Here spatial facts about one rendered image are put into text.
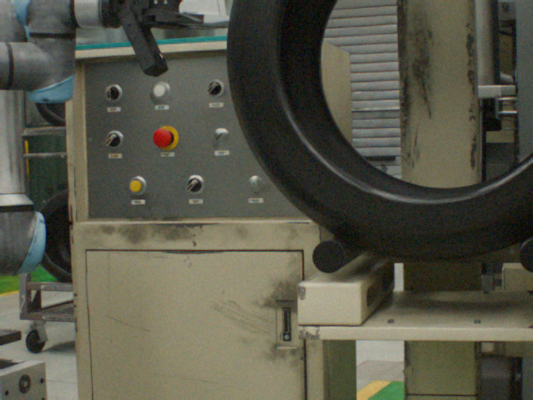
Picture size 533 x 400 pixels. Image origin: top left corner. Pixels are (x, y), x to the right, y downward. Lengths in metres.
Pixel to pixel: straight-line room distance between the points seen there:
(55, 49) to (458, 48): 0.66
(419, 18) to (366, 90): 9.52
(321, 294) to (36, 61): 0.57
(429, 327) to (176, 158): 0.94
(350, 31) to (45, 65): 9.80
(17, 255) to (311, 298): 0.71
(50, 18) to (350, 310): 0.64
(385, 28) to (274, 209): 9.14
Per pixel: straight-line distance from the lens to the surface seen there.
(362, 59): 11.30
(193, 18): 1.55
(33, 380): 1.92
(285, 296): 2.12
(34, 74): 1.64
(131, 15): 1.60
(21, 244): 1.97
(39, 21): 1.65
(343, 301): 1.43
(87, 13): 1.62
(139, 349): 2.24
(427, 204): 1.38
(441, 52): 1.78
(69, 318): 5.41
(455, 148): 1.77
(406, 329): 1.43
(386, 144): 11.19
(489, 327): 1.42
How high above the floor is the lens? 1.05
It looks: 3 degrees down
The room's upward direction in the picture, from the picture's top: 2 degrees counter-clockwise
